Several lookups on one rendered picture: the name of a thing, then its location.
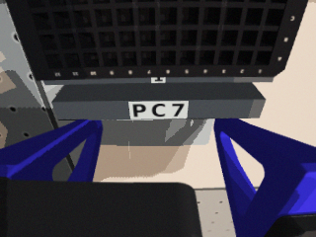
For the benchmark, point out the grey perforated base plate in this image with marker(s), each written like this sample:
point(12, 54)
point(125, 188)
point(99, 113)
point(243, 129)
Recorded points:
point(22, 116)

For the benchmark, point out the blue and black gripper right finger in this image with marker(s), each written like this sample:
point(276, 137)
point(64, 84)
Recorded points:
point(289, 184)

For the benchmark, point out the black well plate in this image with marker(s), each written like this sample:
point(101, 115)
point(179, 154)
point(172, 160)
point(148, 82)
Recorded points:
point(129, 36)

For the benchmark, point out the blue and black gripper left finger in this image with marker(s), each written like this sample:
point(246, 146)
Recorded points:
point(34, 158)

